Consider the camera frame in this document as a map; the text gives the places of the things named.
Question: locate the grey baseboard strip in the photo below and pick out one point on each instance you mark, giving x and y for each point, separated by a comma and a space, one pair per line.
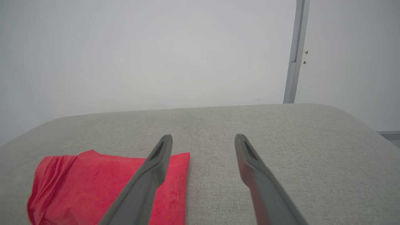
390, 137

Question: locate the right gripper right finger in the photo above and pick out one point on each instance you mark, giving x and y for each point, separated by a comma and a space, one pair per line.
265, 193

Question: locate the red and white garment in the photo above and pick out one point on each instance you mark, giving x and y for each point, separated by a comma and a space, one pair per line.
87, 187

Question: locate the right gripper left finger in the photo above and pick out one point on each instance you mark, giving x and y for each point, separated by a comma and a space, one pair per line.
140, 187

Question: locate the grey wall trim bar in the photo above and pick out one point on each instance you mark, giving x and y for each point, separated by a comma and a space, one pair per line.
297, 47

